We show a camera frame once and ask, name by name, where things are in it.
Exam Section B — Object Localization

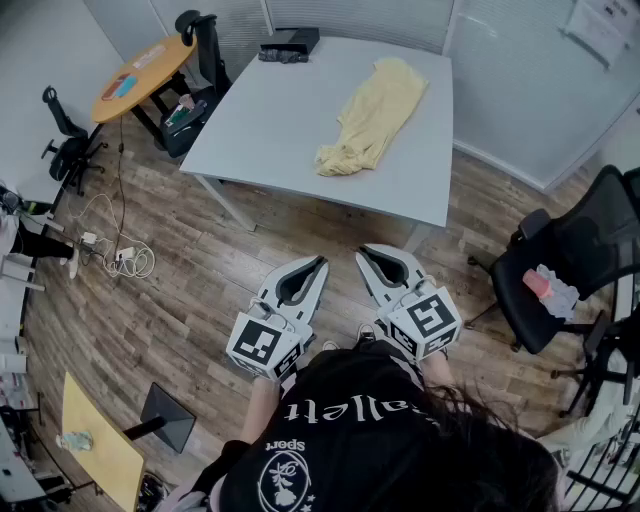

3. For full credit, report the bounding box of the black square stand base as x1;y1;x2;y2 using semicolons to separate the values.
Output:
122;382;197;455

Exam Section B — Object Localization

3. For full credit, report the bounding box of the person's right forearm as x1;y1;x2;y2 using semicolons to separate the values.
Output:
424;352;454;389

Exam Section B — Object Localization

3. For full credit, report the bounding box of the black rectangular box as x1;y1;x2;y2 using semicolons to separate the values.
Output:
273;27;321;55

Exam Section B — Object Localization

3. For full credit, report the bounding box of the yellow board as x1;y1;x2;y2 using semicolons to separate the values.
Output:
60;370;147;512

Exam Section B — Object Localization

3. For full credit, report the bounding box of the green snack packet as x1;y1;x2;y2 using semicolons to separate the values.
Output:
164;104;194;128

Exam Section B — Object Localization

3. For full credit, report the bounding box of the white cables and power strip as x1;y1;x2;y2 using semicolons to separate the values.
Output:
67;192;156;279

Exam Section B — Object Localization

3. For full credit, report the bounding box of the black cable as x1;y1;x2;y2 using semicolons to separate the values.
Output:
112;114;129;256

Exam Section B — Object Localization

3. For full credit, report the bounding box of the red flat packet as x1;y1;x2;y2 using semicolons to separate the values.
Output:
101;73;132;101

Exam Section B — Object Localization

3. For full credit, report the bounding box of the black office chair with headrest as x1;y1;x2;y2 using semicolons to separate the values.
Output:
158;8;234;160

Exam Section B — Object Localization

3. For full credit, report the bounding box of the person's black printed shirt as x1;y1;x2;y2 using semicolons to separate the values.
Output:
187;337;451;512

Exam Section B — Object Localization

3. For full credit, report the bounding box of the white fabric bundle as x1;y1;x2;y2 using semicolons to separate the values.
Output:
539;397;634;451

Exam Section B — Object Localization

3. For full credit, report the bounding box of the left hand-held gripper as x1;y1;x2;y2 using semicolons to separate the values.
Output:
227;254;330;384

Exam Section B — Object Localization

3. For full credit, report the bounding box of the crumpled clear plastic wrapper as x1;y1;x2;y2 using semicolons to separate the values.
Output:
54;430;94;454

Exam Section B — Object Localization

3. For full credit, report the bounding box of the dark folded umbrella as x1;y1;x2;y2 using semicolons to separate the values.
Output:
258;43;311;65

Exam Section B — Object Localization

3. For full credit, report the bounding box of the black mesh office chair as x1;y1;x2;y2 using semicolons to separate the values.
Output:
467;164;640;419

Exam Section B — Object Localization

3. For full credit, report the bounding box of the white crumpled cloth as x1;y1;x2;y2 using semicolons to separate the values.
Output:
534;263;581;324

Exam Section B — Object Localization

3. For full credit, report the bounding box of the pink cup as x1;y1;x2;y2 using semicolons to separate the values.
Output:
522;268;554;301

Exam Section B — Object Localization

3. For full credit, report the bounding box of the yellow cloth garment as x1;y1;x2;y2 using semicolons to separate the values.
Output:
313;56;431;179

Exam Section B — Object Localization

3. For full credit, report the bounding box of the white table leg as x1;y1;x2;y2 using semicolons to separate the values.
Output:
192;173;259;232
402;222;434;254

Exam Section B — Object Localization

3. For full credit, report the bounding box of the white paper sheet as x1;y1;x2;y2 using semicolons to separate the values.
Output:
132;43;167;70

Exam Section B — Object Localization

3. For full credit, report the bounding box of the small black swivel chair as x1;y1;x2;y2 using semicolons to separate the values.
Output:
40;84;109;197

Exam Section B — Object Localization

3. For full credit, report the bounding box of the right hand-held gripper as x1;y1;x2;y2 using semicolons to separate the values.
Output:
355;243;462;363

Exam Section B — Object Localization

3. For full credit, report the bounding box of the person's left forearm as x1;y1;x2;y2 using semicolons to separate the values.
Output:
239;377;281;451

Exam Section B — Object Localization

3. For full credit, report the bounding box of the round wooden table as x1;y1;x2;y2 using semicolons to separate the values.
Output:
91;33;201;139

